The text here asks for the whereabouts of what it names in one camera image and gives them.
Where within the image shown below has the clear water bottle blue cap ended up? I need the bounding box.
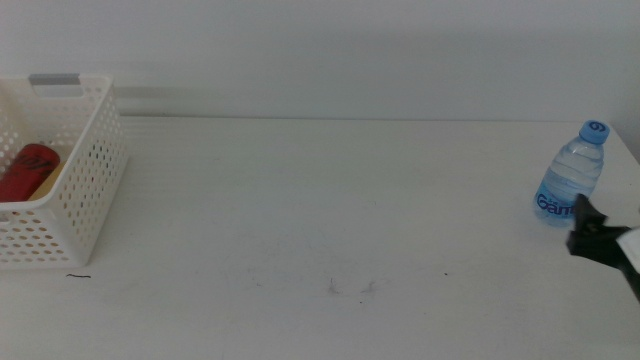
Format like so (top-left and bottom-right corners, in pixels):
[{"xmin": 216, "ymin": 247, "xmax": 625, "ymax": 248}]
[{"xmin": 532, "ymin": 119, "xmax": 610, "ymax": 227}]

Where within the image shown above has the yellow oil bottle red label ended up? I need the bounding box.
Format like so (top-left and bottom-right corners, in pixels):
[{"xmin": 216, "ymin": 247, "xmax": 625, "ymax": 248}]
[{"xmin": 0, "ymin": 143, "xmax": 66, "ymax": 204}]

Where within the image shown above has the white perforated plastic basket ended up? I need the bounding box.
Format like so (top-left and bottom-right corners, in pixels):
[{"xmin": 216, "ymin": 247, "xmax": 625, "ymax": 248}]
[{"xmin": 0, "ymin": 73, "xmax": 129, "ymax": 271}]

